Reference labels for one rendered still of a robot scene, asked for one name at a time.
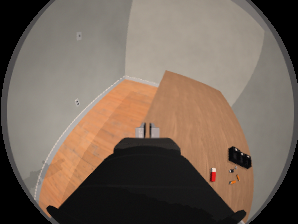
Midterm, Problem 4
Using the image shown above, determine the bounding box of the black three-compartment bin rack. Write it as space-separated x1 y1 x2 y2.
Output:
228 146 252 169

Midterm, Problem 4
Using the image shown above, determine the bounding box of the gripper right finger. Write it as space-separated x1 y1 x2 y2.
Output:
150 123 160 138

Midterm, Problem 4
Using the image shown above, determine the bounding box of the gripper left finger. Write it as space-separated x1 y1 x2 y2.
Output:
135 123 146 138

